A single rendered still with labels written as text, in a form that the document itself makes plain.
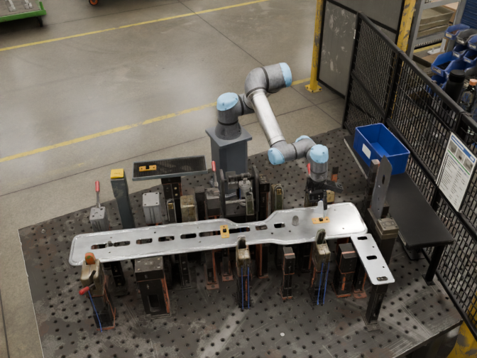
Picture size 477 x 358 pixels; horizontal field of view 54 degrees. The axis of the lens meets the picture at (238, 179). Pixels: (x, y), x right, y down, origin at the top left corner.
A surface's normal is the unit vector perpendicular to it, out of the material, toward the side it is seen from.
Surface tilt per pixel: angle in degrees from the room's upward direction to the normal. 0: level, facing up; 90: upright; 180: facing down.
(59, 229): 0
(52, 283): 0
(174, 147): 0
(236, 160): 90
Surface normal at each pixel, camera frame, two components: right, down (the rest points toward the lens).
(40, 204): -0.02, -0.78
